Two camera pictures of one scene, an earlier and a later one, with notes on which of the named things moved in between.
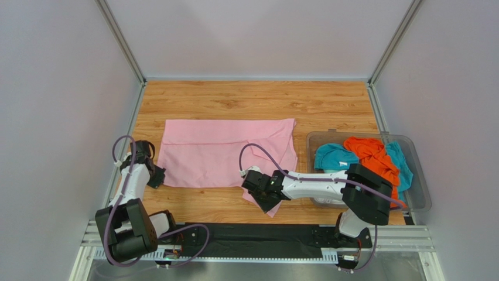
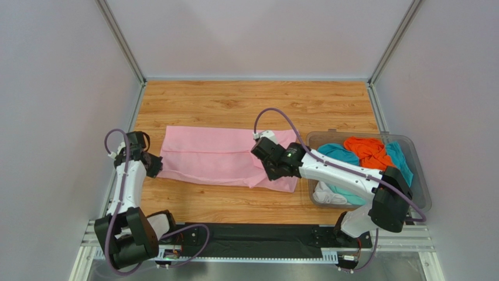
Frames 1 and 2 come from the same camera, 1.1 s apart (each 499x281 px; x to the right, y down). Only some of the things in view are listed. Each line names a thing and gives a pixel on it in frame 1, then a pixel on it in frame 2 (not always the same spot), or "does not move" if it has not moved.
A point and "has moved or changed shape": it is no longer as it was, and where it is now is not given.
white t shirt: (337, 199) does not move
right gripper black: (267, 198) -> (263, 148)
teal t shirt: (331, 157) does not move
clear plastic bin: (392, 157) does not move
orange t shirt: (373, 157) does not move
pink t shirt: (214, 153) has moved or changed shape
